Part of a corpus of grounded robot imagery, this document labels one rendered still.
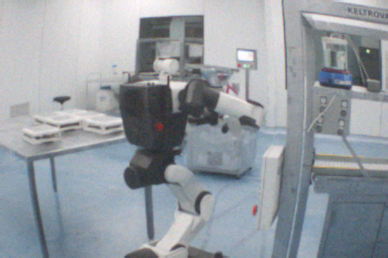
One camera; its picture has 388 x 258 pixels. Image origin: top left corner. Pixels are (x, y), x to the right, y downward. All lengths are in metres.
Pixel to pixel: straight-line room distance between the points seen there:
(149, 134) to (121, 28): 6.67
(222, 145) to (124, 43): 4.29
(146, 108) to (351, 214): 1.22
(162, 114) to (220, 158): 2.82
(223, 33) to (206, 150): 3.24
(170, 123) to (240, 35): 5.59
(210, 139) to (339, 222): 2.78
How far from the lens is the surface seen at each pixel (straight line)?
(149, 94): 2.00
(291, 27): 1.45
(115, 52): 8.68
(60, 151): 2.55
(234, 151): 4.75
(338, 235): 2.38
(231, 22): 7.64
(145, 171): 2.11
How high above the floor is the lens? 1.40
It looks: 11 degrees down
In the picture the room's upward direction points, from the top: 1 degrees clockwise
